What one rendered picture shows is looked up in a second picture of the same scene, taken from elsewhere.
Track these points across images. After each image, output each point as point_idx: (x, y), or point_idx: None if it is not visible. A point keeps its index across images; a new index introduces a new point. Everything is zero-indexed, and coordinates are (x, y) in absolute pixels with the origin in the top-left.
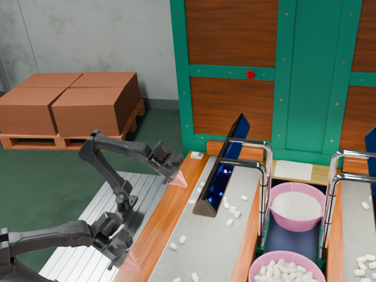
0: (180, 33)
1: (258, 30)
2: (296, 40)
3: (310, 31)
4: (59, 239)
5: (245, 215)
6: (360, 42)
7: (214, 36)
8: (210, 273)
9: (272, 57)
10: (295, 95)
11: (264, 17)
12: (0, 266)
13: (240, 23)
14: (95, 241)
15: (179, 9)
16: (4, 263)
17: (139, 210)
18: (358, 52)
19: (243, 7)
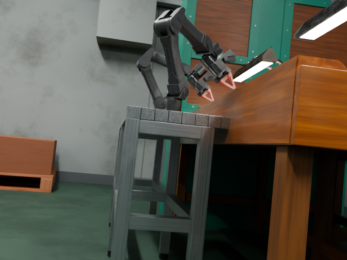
0: None
1: (238, 33)
2: (259, 41)
3: (267, 37)
4: (200, 33)
5: None
6: (292, 47)
7: (211, 33)
8: None
9: (246, 51)
10: (258, 76)
11: (242, 26)
12: (177, 20)
13: (228, 28)
14: (210, 55)
15: (192, 13)
16: (179, 19)
17: None
18: (291, 52)
19: (230, 19)
